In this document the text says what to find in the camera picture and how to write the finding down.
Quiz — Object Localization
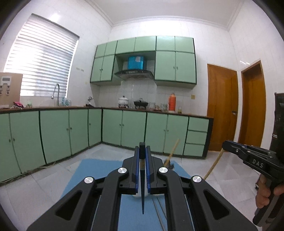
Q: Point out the wooden chopstick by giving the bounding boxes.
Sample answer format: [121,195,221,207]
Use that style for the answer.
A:
[203,148,224,180]
[164,139,180,167]

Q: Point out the black chopstick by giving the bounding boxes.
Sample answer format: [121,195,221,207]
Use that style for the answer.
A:
[139,142,145,214]

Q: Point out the green lower kitchen cabinets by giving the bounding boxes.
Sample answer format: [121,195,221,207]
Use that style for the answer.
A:
[1,107,213,182]

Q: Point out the green kitchen cabinets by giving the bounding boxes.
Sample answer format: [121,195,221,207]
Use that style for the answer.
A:
[90,36,197,88]
[1,107,213,182]

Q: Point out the green upper kitchen cabinets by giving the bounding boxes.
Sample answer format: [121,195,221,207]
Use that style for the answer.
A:
[90,36,197,88]

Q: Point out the person's right hand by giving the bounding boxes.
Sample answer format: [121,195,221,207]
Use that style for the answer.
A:
[255,175,284,209]

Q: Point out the blue table mat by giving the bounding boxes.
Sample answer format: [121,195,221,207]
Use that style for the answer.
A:
[60,158,192,231]

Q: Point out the right wooden door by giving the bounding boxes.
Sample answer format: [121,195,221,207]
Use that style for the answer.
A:
[238,61,266,147]

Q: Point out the wooden door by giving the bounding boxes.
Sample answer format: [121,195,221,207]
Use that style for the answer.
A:
[207,64,238,151]
[238,61,266,147]

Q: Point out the left wooden door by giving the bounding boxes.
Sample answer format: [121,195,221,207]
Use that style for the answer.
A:
[207,64,238,151]

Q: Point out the metal kettle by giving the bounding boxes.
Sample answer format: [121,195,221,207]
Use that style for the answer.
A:
[86,96,95,107]

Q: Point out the white cooking pot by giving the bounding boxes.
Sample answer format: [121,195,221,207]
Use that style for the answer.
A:
[118,96,129,108]

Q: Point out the orange thermos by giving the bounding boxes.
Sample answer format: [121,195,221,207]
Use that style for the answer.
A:
[168,93,176,112]

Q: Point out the black wok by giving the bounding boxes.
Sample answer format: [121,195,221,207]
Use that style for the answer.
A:
[134,99,149,109]

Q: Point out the chrome sink faucet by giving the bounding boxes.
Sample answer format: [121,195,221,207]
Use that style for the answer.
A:
[51,83,61,107]

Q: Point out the black range hood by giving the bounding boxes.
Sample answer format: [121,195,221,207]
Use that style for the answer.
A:
[115,69,155,80]

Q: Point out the blue box above hood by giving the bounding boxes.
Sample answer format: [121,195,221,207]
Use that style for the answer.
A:
[128,56,146,70]

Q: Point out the cardboard box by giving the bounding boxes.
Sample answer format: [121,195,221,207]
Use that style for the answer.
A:
[0,72,23,109]

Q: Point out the window blinds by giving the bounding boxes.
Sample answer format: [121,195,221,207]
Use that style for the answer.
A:
[4,14,79,97]

